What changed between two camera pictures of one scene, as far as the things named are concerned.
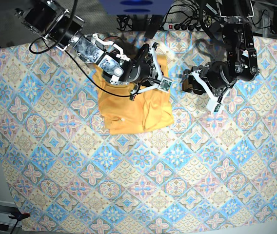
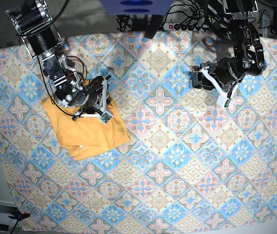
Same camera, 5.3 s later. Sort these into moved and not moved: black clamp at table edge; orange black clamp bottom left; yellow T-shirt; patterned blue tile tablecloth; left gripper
Moved: left gripper; yellow T-shirt
Not moved: black clamp at table edge; orange black clamp bottom left; patterned blue tile tablecloth
